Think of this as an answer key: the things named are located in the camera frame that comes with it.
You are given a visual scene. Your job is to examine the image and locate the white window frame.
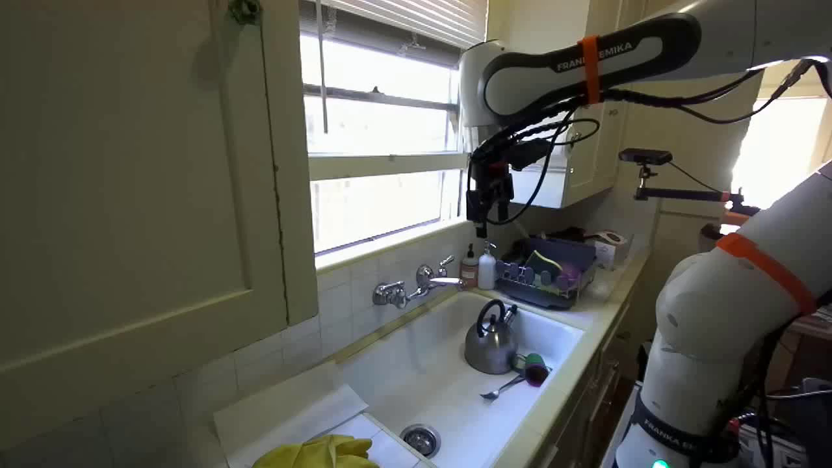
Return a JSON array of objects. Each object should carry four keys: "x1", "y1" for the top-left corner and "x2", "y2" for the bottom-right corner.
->
[{"x1": 298, "y1": 0, "x2": 489, "y2": 269}]

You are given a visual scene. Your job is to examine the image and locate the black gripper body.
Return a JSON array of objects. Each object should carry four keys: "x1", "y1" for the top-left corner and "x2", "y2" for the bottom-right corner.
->
[{"x1": 465, "y1": 147, "x2": 517, "y2": 217}]

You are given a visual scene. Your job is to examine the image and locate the dark soap pump bottle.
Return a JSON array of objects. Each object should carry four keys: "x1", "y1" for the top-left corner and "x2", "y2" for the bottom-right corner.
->
[{"x1": 458, "y1": 242, "x2": 481, "y2": 291}]

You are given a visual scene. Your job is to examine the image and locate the metal fork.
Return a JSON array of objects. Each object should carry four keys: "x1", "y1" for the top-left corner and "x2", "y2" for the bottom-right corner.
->
[{"x1": 480, "y1": 372, "x2": 532, "y2": 403}]

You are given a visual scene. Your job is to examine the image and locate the chrome sink faucet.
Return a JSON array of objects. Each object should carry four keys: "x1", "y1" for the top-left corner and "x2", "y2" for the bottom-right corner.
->
[{"x1": 373, "y1": 275, "x2": 412, "y2": 312}]

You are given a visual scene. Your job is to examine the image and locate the metal sink drain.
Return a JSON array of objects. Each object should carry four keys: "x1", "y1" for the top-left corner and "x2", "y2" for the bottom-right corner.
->
[{"x1": 399, "y1": 425, "x2": 442, "y2": 461}]

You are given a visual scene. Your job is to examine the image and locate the white soap pump bottle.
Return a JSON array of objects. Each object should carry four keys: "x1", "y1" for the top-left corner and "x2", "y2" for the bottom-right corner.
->
[{"x1": 476, "y1": 242, "x2": 500, "y2": 295}]

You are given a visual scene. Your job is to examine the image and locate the white window blind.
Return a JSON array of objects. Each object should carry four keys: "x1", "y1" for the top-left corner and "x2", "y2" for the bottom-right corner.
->
[{"x1": 302, "y1": 0, "x2": 489, "y2": 53}]

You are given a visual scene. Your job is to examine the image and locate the white container on counter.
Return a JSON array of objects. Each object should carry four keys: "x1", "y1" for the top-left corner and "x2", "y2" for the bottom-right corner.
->
[{"x1": 589, "y1": 230, "x2": 636, "y2": 269}]

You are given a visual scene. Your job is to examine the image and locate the steel kettle with black handle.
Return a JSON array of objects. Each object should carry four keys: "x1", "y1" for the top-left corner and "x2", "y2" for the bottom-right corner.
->
[{"x1": 463, "y1": 296, "x2": 523, "y2": 378}]

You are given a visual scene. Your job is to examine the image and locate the black camera on stand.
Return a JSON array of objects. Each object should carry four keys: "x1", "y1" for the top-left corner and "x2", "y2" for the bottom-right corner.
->
[{"x1": 616, "y1": 147, "x2": 763, "y2": 220}]

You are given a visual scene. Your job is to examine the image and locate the white sink basin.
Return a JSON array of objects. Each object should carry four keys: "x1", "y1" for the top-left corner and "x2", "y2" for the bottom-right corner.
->
[{"x1": 333, "y1": 290, "x2": 589, "y2": 468}]

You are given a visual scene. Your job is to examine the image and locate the cream wall cabinet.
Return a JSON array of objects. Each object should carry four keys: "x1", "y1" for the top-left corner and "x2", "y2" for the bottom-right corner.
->
[{"x1": 0, "y1": 0, "x2": 321, "y2": 452}]

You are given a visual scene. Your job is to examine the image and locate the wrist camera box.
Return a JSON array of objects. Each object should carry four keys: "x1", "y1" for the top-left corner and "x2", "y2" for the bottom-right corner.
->
[{"x1": 504, "y1": 136, "x2": 558, "y2": 171}]

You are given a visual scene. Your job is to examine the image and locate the green cup with purple rim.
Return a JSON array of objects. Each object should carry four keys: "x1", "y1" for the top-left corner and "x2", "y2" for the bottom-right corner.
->
[{"x1": 517, "y1": 348, "x2": 554, "y2": 390}]

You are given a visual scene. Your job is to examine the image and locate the black cable bundle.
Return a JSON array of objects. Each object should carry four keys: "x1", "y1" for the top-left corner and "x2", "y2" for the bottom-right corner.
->
[{"x1": 471, "y1": 57, "x2": 832, "y2": 230}]

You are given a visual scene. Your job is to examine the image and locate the white upper cabinet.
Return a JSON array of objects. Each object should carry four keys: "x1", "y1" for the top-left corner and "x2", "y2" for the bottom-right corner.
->
[{"x1": 511, "y1": 103, "x2": 629, "y2": 210}]

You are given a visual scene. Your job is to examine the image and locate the yellow rubber gloves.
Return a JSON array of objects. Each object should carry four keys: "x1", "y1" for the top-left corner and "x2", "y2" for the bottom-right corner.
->
[{"x1": 253, "y1": 435, "x2": 381, "y2": 468}]

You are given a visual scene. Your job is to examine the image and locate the chrome faucet spout and body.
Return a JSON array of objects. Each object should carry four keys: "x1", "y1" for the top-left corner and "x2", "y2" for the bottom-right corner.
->
[{"x1": 402, "y1": 262, "x2": 465, "y2": 307}]

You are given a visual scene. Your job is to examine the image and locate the dish drying rack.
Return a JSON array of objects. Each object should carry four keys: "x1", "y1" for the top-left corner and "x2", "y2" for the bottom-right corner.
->
[{"x1": 498, "y1": 231, "x2": 601, "y2": 312}]

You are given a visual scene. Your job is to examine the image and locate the round cabinet knob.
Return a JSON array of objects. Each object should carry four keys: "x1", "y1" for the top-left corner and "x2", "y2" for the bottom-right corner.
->
[{"x1": 230, "y1": 0, "x2": 264, "y2": 27}]

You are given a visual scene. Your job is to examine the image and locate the orange strap on arm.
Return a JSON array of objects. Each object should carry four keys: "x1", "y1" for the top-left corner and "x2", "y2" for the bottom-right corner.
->
[
  {"x1": 715, "y1": 231, "x2": 819, "y2": 318},
  {"x1": 580, "y1": 35, "x2": 606, "y2": 108}
]

